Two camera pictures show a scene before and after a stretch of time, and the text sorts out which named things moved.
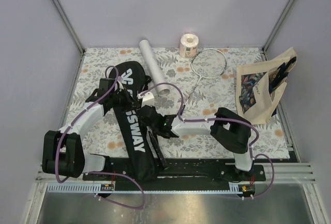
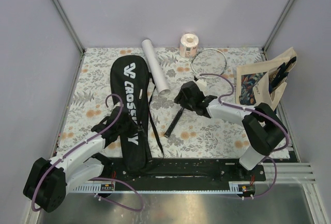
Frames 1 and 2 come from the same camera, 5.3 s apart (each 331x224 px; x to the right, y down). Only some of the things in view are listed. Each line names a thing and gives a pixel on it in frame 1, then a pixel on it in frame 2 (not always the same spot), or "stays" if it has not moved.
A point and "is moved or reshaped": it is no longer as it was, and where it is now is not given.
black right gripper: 142,124 → 181,102
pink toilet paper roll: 188,46 stays
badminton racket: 182,108 stays
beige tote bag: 259,86 stays
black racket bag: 132,79 is moved or reshaped
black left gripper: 130,103 → 135,129
